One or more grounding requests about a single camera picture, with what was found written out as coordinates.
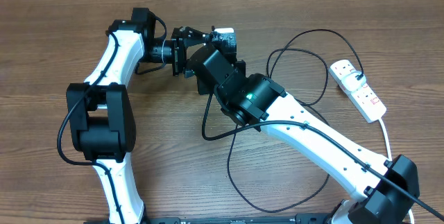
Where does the black charging cable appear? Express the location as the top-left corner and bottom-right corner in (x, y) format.
(227, 28), (365, 214)

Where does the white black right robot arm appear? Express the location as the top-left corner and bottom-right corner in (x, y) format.
(186, 28), (443, 223)

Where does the blue Galaxy smartphone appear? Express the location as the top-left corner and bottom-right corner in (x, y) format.
(214, 28), (234, 34)

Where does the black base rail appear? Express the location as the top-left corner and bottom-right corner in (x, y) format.
(83, 212), (351, 224)

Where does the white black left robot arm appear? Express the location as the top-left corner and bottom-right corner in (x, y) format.
(60, 8), (212, 223)

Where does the white power strip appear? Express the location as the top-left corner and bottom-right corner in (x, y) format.
(329, 60), (386, 123)

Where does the white charger adapter plug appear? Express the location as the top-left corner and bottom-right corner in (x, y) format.
(340, 71), (366, 94)

